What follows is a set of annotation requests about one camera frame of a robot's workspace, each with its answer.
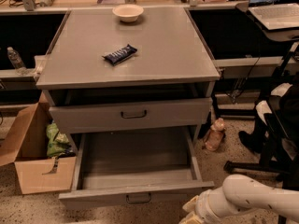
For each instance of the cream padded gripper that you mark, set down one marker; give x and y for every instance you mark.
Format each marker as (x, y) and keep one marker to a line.
(204, 205)

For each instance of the grey drawer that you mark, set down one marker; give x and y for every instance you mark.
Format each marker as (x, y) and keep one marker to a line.
(137, 166)
(130, 116)

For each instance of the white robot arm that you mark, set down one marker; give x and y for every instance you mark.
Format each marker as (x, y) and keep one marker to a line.
(238, 196)

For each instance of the grey top drawer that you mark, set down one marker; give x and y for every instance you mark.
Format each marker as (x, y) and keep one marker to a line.
(130, 116)

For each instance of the grey drawer cabinet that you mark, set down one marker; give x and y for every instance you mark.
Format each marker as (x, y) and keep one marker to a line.
(151, 78)

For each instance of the pink plastic bottle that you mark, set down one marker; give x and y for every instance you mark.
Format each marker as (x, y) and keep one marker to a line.
(214, 135)

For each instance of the black shoe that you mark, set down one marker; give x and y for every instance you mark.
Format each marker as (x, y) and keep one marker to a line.
(253, 141)

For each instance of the black office chair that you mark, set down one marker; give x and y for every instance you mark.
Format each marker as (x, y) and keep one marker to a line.
(282, 124)

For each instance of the green chip bag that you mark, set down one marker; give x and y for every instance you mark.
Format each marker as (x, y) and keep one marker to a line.
(58, 145)

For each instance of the dark blue snack bar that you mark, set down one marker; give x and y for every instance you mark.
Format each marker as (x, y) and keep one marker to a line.
(120, 55)

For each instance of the brown cardboard box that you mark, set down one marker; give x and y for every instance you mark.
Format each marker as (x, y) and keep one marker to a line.
(26, 147)

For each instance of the white bowl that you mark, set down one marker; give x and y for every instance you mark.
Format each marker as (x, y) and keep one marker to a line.
(128, 12)

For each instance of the silver laptop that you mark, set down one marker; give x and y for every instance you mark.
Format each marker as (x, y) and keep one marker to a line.
(276, 14)

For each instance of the clear water bottle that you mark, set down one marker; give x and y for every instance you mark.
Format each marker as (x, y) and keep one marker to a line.
(17, 62)

